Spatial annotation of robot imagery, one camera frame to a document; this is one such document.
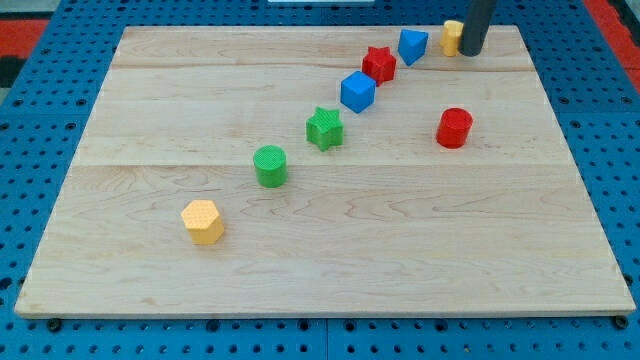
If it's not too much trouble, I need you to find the green star block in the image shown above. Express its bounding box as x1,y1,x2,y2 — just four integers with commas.
306,107,344,152

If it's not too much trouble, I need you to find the green cylinder block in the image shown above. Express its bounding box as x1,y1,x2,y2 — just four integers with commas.
253,145,288,188

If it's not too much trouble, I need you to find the blue cube block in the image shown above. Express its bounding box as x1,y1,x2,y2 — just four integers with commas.
340,71,376,113

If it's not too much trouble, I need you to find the yellow hexagon block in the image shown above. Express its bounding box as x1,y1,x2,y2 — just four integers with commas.
181,200,224,245

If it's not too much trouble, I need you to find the red star block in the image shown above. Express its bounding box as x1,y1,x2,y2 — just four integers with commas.
361,46,397,87

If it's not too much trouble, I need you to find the red cylinder block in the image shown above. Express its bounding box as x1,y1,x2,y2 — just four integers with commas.
436,108,473,149

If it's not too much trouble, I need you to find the blue triangle block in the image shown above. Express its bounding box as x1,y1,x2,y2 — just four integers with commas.
398,29,429,66

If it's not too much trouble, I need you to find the yellow block behind stick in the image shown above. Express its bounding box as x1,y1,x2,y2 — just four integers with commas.
440,20,464,57

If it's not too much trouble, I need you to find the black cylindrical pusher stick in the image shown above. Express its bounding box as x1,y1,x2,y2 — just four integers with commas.
458,0,497,57

